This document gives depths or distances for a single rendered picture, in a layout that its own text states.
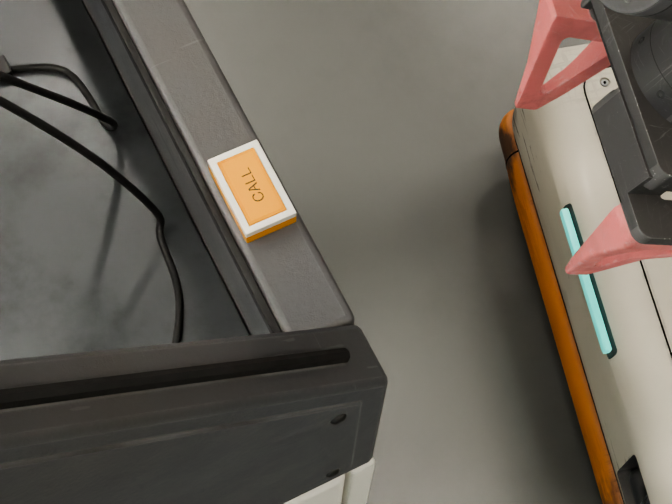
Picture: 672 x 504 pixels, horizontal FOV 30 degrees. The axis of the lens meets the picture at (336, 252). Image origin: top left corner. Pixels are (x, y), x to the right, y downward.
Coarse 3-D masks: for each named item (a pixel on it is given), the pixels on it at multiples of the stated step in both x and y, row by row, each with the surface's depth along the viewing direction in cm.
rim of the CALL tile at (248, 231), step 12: (252, 144) 68; (216, 156) 68; (228, 156) 68; (264, 156) 68; (216, 168) 68; (216, 180) 68; (276, 180) 68; (228, 192) 67; (288, 204) 67; (240, 216) 67; (276, 216) 67; (288, 216) 67; (252, 228) 66; (264, 228) 67
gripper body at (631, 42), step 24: (600, 24) 57; (624, 24) 57; (648, 24) 58; (624, 48) 56; (648, 48) 55; (624, 72) 56; (648, 72) 55; (624, 96) 56; (648, 96) 55; (648, 120) 55; (648, 144) 54
